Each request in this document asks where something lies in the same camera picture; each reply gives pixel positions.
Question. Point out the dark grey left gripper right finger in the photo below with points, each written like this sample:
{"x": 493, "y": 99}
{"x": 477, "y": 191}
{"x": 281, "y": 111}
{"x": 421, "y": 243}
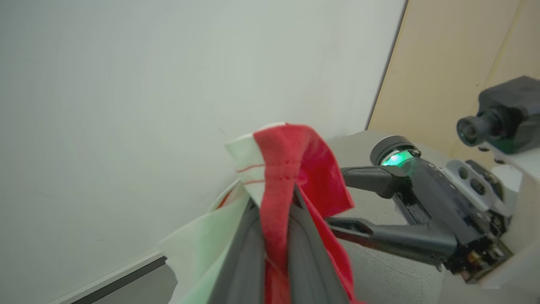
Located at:
{"x": 308, "y": 261}

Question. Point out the grey skirting board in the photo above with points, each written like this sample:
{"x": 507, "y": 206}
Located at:
{"x": 126, "y": 280}

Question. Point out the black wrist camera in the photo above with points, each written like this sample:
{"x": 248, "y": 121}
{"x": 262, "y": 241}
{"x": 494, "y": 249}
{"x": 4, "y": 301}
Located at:
{"x": 506, "y": 114}

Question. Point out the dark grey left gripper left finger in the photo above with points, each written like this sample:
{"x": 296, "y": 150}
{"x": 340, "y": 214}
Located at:
{"x": 244, "y": 261}

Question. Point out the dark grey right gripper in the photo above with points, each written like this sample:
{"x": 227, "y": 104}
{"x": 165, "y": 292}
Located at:
{"x": 438, "y": 202}

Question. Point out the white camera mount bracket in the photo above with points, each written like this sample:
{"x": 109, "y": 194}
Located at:
{"x": 527, "y": 219}

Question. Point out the red and white garment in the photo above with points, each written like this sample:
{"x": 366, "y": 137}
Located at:
{"x": 287, "y": 160}

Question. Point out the beige wooden panel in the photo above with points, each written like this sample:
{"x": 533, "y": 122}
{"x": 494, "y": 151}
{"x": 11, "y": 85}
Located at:
{"x": 443, "y": 63}

